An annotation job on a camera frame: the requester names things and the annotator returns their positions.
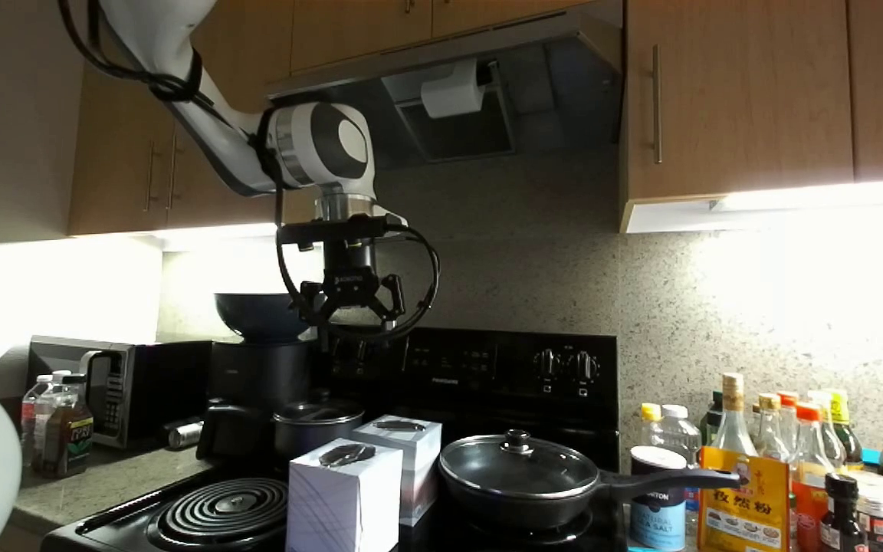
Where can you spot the round salt canister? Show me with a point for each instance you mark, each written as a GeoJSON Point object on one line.
{"type": "Point", "coordinates": [658, 510]}

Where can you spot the white cap clear bottle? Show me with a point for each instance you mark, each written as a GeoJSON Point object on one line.
{"type": "Point", "coordinates": [679, 433]}

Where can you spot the small black cap bottle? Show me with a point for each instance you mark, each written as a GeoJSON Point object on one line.
{"type": "Point", "coordinates": [841, 514]}

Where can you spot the black frying pan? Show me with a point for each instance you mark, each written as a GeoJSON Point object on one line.
{"type": "Point", "coordinates": [549, 506]}

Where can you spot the orange cap sauce bottle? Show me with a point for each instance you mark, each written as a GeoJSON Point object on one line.
{"type": "Point", "coordinates": [809, 460]}

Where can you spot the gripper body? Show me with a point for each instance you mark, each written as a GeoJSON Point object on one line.
{"type": "Point", "coordinates": [351, 282]}

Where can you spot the glass jar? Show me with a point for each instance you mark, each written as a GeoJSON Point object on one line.
{"type": "Point", "coordinates": [877, 510]}

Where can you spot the microwave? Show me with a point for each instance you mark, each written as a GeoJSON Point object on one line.
{"type": "Point", "coordinates": [150, 387]}

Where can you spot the orange spice packet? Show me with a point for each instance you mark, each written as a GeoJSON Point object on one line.
{"type": "Point", "coordinates": [744, 510]}

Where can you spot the gold cap glass bottle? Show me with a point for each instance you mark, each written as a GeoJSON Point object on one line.
{"type": "Point", "coordinates": [733, 418]}

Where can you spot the gold cap sauce bottle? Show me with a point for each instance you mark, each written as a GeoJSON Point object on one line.
{"type": "Point", "coordinates": [769, 433]}

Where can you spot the silver can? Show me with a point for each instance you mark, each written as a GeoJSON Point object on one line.
{"type": "Point", "coordinates": [185, 435]}

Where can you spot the range hood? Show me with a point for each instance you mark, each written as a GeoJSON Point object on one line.
{"type": "Point", "coordinates": [541, 84]}

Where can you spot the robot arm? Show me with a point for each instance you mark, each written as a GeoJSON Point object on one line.
{"type": "Point", "coordinates": [319, 146]}

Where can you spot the coil burner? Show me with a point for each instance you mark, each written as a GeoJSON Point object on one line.
{"type": "Point", "coordinates": [221, 512]}

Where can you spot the red cap bottle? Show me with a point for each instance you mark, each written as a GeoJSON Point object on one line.
{"type": "Point", "coordinates": [788, 414]}

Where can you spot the white tissue box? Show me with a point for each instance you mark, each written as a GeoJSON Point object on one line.
{"type": "Point", "coordinates": [417, 460]}
{"type": "Point", "coordinates": [343, 498]}

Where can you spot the stove knob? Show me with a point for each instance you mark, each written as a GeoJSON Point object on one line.
{"type": "Point", "coordinates": [583, 366]}
{"type": "Point", "coordinates": [547, 363]}

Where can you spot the wooden wall cabinet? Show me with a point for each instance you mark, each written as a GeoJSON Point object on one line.
{"type": "Point", "coordinates": [119, 153]}
{"type": "Point", "coordinates": [748, 92]}

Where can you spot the dark green bottle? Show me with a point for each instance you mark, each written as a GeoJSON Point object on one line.
{"type": "Point", "coordinates": [712, 422]}

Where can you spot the white hood light housing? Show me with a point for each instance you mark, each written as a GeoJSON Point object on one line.
{"type": "Point", "coordinates": [453, 92]}

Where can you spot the wooden cabinet above hood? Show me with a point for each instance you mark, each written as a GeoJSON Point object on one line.
{"type": "Point", "coordinates": [380, 27]}

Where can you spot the clear plastic bottle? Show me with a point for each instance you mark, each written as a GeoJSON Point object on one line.
{"type": "Point", "coordinates": [30, 414]}

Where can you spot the black coffee maker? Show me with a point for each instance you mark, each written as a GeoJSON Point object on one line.
{"type": "Point", "coordinates": [254, 383]}

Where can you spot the brown liquid bottle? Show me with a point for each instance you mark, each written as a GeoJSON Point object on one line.
{"type": "Point", "coordinates": [70, 441]}

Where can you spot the glass pan lid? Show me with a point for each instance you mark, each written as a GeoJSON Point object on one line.
{"type": "Point", "coordinates": [518, 464]}

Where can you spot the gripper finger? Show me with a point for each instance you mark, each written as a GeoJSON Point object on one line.
{"type": "Point", "coordinates": [313, 300]}
{"type": "Point", "coordinates": [391, 295]}

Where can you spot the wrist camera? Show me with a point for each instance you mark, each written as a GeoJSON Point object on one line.
{"type": "Point", "coordinates": [342, 229]}

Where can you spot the yellow cap dark bottle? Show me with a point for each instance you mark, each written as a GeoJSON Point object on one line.
{"type": "Point", "coordinates": [844, 437]}

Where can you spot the dark blue bowl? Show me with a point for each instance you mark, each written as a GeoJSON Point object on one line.
{"type": "Point", "coordinates": [257, 314]}

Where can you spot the yellow cap plastic bottle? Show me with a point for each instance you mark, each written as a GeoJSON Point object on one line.
{"type": "Point", "coordinates": [647, 422]}

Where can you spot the black electric stove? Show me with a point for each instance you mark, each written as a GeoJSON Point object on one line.
{"type": "Point", "coordinates": [480, 376]}

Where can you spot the dark pot with lid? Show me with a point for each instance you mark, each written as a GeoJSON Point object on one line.
{"type": "Point", "coordinates": [311, 429]}

